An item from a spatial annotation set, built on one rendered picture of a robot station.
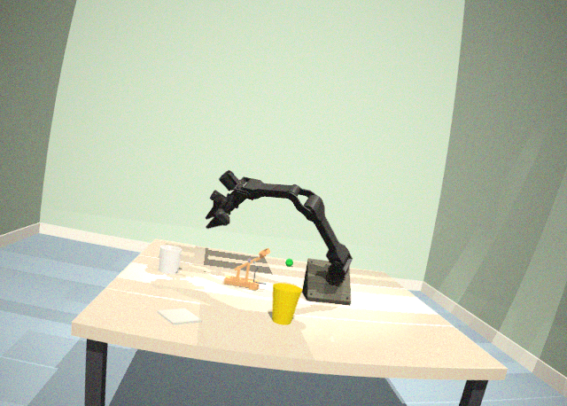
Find white cup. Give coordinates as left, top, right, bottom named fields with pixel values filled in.
left=159, top=245, right=182, bottom=275

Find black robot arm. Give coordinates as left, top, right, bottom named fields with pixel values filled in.
left=210, top=170, right=353, bottom=279

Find yellow cup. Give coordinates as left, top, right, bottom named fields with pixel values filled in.
left=272, top=283, right=302, bottom=325

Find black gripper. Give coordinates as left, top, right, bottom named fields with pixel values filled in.
left=206, top=193, right=240, bottom=229

